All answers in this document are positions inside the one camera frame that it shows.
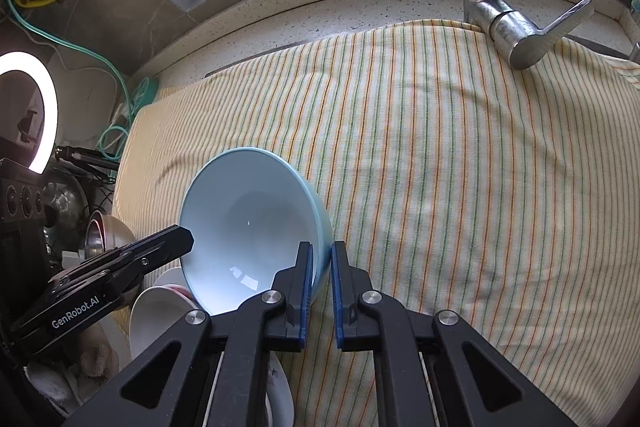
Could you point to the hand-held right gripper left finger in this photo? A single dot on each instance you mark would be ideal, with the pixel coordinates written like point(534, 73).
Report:
point(306, 302)

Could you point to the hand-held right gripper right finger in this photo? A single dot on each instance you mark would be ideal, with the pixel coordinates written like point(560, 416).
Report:
point(337, 302)

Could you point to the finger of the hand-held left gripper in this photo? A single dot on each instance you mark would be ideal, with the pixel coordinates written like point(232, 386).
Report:
point(160, 247)

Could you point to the plain steel bowl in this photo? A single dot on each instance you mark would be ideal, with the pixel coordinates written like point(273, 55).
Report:
point(120, 232)

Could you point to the white plate with pink flowers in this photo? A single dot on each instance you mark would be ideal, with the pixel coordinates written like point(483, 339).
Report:
point(155, 322)

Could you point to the small light blue bowl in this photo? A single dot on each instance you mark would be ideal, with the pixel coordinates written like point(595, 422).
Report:
point(240, 217)

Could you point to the person's left hand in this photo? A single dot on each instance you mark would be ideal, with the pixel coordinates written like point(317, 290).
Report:
point(97, 354)

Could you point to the metal pot lid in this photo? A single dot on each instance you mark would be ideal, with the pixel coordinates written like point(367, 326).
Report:
point(65, 207)

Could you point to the black tripod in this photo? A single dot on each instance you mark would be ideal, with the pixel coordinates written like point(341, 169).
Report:
point(85, 156)

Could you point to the striped yellow cloth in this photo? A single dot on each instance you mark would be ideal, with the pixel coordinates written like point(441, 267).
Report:
point(450, 207)

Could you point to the round teal power strip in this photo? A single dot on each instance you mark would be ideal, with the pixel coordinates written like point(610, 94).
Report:
point(145, 94)

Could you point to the black phone holder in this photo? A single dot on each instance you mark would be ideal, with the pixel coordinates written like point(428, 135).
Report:
point(29, 127)

